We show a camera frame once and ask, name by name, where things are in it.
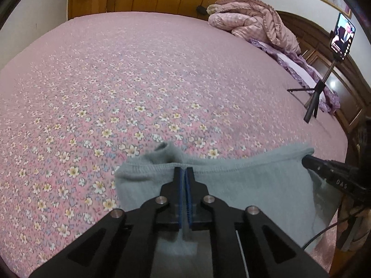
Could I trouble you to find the pink quilt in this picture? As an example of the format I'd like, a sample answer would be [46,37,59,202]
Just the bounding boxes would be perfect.
[207,0,300,54]

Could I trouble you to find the smartphone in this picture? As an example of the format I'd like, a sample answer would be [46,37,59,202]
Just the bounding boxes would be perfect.
[330,12,356,62]

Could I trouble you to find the black cable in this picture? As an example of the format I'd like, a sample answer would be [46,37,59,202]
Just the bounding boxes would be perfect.
[301,208,366,251]

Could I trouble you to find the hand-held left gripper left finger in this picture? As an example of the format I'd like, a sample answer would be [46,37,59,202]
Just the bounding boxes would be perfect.
[29,166,184,278]

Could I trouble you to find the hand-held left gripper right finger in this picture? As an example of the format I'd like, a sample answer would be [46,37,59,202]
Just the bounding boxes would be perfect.
[185,166,330,278]

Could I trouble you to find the pink floral bedsheet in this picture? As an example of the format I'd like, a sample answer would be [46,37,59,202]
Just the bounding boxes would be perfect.
[0,11,348,278]

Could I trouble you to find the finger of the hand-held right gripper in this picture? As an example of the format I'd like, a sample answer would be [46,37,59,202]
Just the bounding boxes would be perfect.
[302,155,332,182]

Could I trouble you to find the wooden headboard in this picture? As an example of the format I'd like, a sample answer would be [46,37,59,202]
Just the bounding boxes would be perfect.
[275,10,371,134]

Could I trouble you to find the purple ruffled pillow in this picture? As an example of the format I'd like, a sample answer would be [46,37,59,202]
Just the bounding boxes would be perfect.
[249,38,340,115]

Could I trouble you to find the black tripod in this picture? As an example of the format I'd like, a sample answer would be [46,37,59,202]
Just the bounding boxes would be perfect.
[287,59,337,122]

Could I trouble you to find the grey pants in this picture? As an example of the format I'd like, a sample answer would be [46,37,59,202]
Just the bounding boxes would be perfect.
[114,142,341,257]

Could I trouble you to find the person's right forearm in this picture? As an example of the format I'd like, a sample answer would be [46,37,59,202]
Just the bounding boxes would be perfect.
[336,200,371,270]

